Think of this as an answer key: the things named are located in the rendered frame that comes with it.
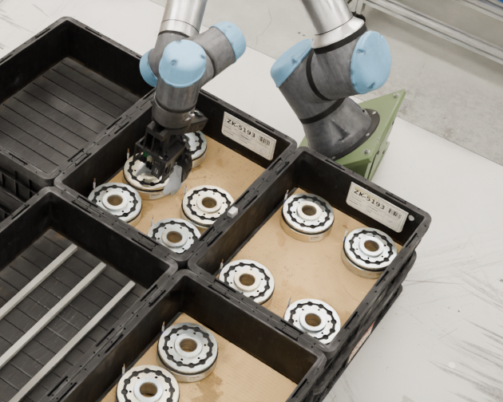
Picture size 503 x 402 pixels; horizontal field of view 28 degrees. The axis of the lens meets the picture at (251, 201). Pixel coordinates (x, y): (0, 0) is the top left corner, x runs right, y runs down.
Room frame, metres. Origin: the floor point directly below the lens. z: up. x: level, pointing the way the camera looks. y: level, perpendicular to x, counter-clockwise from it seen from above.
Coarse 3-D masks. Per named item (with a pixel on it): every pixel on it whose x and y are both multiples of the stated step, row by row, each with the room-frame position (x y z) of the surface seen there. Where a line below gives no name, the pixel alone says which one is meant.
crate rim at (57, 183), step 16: (208, 96) 1.54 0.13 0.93; (144, 112) 1.45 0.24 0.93; (240, 112) 1.50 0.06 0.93; (272, 128) 1.47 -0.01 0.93; (96, 144) 1.33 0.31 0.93; (80, 160) 1.28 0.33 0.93; (64, 176) 1.24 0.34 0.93; (96, 208) 1.18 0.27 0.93; (128, 224) 1.15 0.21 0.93; (144, 240) 1.12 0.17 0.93; (176, 256) 1.10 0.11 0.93
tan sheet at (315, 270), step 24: (336, 216) 1.37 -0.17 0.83; (264, 240) 1.27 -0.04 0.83; (288, 240) 1.28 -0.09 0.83; (336, 240) 1.30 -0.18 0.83; (264, 264) 1.21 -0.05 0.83; (288, 264) 1.22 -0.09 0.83; (312, 264) 1.23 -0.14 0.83; (336, 264) 1.24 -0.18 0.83; (288, 288) 1.16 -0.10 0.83; (312, 288) 1.18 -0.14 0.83; (336, 288) 1.19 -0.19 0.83; (360, 288) 1.20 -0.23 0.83; (336, 312) 1.13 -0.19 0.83
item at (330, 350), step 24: (336, 168) 1.40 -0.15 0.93; (264, 192) 1.30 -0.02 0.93; (384, 192) 1.36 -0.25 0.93; (240, 216) 1.23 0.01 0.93; (216, 240) 1.16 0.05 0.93; (408, 240) 1.25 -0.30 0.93; (192, 264) 1.09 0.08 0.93; (384, 288) 1.15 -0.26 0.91; (264, 312) 1.02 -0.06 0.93; (360, 312) 1.06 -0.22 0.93; (336, 336) 1.00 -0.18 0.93
